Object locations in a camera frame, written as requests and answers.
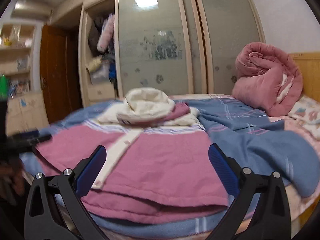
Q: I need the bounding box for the floral pillow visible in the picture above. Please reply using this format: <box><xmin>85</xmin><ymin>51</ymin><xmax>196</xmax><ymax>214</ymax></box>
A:
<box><xmin>288</xmin><ymin>95</ymin><xmax>320</xmax><ymax>141</ymax></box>

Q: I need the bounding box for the pink hanging jacket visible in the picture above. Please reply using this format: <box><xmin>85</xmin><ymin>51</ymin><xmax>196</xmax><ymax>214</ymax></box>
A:
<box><xmin>97</xmin><ymin>14</ymin><xmax>114</xmax><ymax>53</ymax></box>

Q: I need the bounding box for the rolled pink quilt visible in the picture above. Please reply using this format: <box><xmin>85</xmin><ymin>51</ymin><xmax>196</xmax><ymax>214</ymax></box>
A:
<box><xmin>232</xmin><ymin>42</ymin><xmax>303</xmax><ymax>116</ymax></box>

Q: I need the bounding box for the brown wooden door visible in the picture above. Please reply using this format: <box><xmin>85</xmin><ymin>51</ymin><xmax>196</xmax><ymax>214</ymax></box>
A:
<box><xmin>40</xmin><ymin>25</ymin><xmax>83</xmax><ymax>124</ymax></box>

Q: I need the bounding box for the wardrobe with frosted doors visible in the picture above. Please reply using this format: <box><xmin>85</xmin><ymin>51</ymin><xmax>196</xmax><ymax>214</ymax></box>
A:
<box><xmin>49</xmin><ymin>0</ymin><xmax>266</xmax><ymax>107</ymax></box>

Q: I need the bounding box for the pink floral mattress cover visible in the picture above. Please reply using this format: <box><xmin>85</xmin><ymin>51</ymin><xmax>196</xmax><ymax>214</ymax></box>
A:
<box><xmin>172</xmin><ymin>94</ymin><xmax>319</xmax><ymax>222</ymax></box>

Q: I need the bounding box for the person's left hand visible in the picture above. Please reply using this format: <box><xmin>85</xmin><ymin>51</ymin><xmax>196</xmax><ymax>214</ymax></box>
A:
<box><xmin>1</xmin><ymin>158</ymin><xmax>24</xmax><ymax>196</ymax></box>

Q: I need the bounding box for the translucent storage box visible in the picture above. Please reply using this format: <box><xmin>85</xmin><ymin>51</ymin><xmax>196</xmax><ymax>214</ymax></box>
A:
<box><xmin>89</xmin><ymin>61</ymin><xmax>110</xmax><ymax>84</ymax></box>

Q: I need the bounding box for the blue plaid bed sheet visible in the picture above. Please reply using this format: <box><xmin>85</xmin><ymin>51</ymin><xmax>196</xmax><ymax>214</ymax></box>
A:
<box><xmin>21</xmin><ymin>96</ymin><xmax>319</xmax><ymax>239</ymax></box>

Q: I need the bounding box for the beige cabinet with shelves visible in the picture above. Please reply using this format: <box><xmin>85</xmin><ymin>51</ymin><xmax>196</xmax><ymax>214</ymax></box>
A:
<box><xmin>1</xmin><ymin>23</ymin><xmax>48</xmax><ymax>135</ymax></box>

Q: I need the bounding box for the yellowish cloth in wardrobe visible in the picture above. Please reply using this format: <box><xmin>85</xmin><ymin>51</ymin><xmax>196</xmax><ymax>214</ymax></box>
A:
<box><xmin>86</xmin><ymin>55</ymin><xmax>103</xmax><ymax>73</ymax></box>

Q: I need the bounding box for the dark hanging coat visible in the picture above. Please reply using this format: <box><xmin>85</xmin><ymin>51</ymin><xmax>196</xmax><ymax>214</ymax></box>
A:
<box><xmin>87</xmin><ymin>16</ymin><xmax>104</xmax><ymax>57</ymax></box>

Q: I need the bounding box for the pink and white jacket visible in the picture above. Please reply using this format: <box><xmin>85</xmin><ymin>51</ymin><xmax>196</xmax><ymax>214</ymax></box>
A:
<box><xmin>36</xmin><ymin>100</ymin><xmax>229</xmax><ymax>224</ymax></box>

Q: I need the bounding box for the wooden headboard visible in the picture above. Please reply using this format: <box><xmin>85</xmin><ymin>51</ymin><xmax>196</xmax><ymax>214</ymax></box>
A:
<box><xmin>290</xmin><ymin>51</ymin><xmax>320</xmax><ymax>102</ymax></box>

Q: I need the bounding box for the blue garment in wardrobe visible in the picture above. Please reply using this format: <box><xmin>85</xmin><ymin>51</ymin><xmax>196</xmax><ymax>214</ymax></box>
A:
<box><xmin>108</xmin><ymin>61</ymin><xmax>117</xmax><ymax>85</ymax></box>

